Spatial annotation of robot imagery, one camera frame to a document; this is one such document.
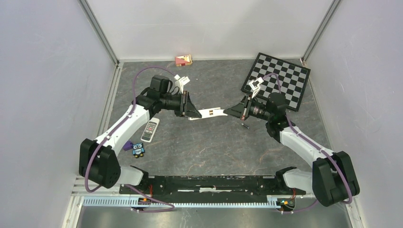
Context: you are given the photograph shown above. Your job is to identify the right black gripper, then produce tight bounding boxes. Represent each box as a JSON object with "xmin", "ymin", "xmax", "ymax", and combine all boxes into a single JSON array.
[{"xmin": 224, "ymin": 94, "xmax": 273, "ymax": 122}]

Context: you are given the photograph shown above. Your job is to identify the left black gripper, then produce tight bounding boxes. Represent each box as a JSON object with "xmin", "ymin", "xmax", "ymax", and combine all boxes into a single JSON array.
[{"xmin": 160, "ymin": 91, "xmax": 202, "ymax": 119}]

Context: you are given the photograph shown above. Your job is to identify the slim white remote control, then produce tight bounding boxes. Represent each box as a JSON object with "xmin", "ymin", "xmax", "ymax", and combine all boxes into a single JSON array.
[{"xmin": 188, "ymin": 107, "xmax": 228, "ymax": 121}]

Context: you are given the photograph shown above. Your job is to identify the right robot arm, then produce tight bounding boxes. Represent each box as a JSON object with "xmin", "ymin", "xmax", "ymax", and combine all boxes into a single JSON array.
[{"xmin": 223, "ymin": 93, "xmax": 360, "ymax": 207}]

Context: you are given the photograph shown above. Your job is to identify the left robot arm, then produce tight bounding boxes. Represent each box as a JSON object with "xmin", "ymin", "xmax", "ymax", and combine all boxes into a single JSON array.
[{"xmin": 79, "ymin": 75, "xmax": 202, "ymax": 194}]

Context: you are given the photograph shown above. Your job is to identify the white remote red buttons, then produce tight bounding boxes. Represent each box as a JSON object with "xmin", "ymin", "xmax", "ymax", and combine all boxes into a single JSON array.
[{"xmin": 141, "ymin": 117, "xmax": 160, "ymax": 143}]

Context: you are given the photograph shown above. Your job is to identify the black white chessboard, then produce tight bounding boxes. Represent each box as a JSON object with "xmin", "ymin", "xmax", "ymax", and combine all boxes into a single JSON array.
[{"xmin": 240, "ymin": 53, "xmax": 311, "ymax": 111}]

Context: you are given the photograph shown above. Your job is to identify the red yellow small box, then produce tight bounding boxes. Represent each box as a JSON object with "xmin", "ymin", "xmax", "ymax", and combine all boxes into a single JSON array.
[{"xmin": 175, "ymin": 54, "xmax": 192, "ymax": 67}]

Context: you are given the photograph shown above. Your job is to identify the blue owl toy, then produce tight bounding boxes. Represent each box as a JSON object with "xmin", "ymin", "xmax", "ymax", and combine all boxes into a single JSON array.
[{"xmin": 132, "ymin": 142, "xmax": 145, "ymax": 158}]

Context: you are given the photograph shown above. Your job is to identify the purple block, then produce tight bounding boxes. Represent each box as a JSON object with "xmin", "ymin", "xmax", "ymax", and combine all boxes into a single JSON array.
[{"xmin": 122, "ymin": 141, "xmax": 133, "ymax": 151}]

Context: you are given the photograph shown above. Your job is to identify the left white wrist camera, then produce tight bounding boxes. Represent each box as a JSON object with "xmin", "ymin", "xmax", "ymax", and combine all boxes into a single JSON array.
[{"xmin": 173, "ymin": 75, "xmax": 190, "ymax": 95}]

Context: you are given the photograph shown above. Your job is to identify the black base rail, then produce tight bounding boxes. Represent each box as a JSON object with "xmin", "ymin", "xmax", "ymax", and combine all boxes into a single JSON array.
[{"xmin": 136, "ymin": 175, "xmax": 306, "ymax": 203}]

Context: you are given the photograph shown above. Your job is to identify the white cable duct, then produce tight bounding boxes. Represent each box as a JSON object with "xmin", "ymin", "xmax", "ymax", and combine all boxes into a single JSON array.
[{"xmin": 83, "ymin": 196, "xmax": 293, "ymax": 209}]

